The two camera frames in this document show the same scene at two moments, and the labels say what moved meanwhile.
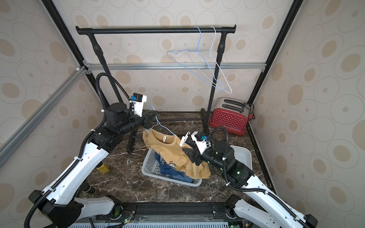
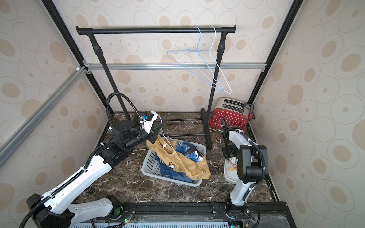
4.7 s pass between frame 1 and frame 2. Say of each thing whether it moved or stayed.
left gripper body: moved
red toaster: stayed
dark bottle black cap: stayed
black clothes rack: stayed
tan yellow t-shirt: moved
